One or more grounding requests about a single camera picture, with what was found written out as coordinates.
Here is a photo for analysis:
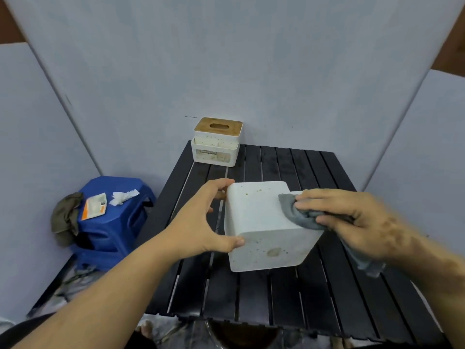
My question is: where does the white tissue box organizer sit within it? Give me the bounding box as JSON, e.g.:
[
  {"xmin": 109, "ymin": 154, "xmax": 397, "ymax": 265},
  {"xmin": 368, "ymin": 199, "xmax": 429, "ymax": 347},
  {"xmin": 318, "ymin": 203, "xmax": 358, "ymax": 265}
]
[{"xmin": 190, "ymin": 130, "xmax": 243, "ymax": 168}]

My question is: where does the olive green cloth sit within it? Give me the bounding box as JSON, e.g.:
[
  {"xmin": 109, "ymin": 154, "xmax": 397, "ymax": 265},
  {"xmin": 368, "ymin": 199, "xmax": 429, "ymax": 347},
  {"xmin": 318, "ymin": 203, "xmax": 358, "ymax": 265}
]
[{"xmin": 50, "ymin": 192, "xmax": 84, "ymax": 248}]

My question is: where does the person's right forearm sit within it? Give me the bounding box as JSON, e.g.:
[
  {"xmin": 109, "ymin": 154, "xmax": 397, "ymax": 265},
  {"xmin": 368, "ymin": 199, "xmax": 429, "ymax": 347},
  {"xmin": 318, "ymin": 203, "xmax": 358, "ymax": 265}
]
[{"xmin": 390, "ymin": 221, "xmax": 465, "ymax": 349}]

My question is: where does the person's right hand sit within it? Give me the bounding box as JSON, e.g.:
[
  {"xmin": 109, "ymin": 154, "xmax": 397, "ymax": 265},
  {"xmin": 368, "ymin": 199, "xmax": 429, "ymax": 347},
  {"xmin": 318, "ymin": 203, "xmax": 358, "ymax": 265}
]
[{"xmin": 294, "ymin": 189, "xmax": 413, "ymax": 262}]

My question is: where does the dark round bin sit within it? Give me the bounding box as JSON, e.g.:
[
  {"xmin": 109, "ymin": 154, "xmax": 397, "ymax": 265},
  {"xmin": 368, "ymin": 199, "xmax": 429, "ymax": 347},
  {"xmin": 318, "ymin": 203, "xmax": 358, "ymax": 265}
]
[{"xmin": 206, "ymin": 318, "xmax": 285, "ymax": 349}]

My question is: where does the person's left foot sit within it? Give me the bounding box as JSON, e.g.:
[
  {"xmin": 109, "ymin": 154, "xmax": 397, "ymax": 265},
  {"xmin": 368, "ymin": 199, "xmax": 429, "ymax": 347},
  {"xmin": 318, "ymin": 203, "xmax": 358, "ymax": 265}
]
[{"xmin": 136, "ymin": 320, "xmax": 155, "ymax": 339}]

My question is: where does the orange and white packet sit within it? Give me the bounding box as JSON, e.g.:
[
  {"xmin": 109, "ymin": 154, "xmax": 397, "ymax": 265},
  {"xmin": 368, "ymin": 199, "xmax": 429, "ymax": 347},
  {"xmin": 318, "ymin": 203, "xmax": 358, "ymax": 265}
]
[{"xmin": 81, "ymin": 193, "xmax": 108, "ymax": 221}]

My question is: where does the crumpled white tissue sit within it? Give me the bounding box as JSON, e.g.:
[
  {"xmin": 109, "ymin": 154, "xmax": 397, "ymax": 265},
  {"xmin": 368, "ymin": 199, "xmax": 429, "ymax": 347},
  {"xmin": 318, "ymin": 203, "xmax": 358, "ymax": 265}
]
[{"xmin": 109, "ymin": 189, "xmax": 140, "ymax": 207}]

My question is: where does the blue plastic stool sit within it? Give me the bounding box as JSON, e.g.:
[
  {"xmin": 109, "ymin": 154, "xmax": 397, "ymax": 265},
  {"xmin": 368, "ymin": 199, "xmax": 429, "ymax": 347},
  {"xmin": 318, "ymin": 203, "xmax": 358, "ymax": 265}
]
[{"xmin": 71, "ymin": 176, "xmax": 157, "ymax": 272}]

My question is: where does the person's left hand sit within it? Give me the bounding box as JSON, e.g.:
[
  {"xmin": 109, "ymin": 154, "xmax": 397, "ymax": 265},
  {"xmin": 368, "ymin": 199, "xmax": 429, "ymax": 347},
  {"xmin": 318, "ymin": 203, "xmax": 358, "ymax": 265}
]
[{"xmin": 165, "ymin": 178, "xmax": 246, "ymax": 261}]

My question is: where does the white speckled plastic box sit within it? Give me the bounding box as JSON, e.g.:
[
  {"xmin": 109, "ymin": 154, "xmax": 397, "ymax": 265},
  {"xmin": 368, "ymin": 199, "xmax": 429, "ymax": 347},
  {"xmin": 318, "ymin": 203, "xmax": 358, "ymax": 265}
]
[{"xmin": 224, "ymin": 181, "xmax": 325, "ymax": 273}]

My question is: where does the wooden slotted lid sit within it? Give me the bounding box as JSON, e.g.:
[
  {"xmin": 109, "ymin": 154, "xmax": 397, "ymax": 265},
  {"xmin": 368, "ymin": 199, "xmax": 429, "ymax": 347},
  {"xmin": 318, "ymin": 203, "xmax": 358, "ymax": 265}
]
[{"xmin": 194, "ymin": 117, "xmax": 243, "ymax": 138}]

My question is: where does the grey cleaning cloth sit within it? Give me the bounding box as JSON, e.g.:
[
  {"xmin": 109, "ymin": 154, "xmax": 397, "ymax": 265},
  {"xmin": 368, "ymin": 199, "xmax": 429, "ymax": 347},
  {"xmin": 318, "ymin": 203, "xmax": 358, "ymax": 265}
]
[{"xmin": 278, "ymin": 192, "xmax": 386, "ymax": 279}]

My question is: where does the person's left forearm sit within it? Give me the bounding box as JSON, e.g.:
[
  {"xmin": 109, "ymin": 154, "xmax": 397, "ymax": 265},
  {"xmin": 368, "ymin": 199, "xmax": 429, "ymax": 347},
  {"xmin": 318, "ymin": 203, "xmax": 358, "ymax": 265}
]
[{"xmin": 14, "ymin": 227, "xmax": 183, "ymax": 349}]

